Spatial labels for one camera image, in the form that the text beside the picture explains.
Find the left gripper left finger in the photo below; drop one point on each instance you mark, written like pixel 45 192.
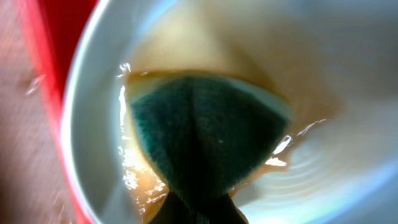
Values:
pixel 174 211

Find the green scrubbing sponge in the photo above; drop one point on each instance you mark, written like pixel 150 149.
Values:
pixel 203 135

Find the red plastic tray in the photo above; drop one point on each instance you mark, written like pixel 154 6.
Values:
pixel 52 29

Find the white plate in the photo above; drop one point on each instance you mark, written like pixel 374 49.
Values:
pixel 328 67

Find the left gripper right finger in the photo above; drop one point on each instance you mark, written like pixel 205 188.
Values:
pixel 223 211

